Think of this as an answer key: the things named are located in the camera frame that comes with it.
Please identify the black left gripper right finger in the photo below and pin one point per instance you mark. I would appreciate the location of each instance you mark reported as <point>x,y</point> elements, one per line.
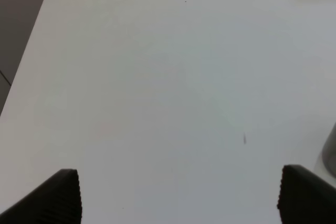
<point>304,197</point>

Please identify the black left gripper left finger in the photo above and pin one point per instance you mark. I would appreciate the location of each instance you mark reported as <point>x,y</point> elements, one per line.
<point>56,200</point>

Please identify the grey translucent plastic cup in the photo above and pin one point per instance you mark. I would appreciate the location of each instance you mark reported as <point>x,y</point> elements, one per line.
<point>328,152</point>

